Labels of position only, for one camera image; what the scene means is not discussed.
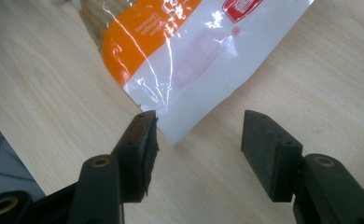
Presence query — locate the orange and white plastic packet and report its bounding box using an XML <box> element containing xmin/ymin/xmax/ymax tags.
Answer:
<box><xmin>78</xmin><ymin>0</ymin><xmax>315</xmax><ymax>147</ymax></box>

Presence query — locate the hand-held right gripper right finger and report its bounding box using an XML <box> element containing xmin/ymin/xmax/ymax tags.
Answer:
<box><xmin>241</xmin><ymin>109</ymin><xmax>364</xmax><ymax>224</ymax></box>

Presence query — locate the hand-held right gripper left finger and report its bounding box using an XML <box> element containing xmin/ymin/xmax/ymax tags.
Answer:
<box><xmin>66</xmin><ymin>109</ymin><xmax>160</xmax><ymax>224</ymax></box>

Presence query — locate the grey cloth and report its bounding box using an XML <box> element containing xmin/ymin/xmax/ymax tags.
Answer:
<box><xmin>0</xmin><ymin>109</ymin><xmax>47</xmax><ymax>203</ymax></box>

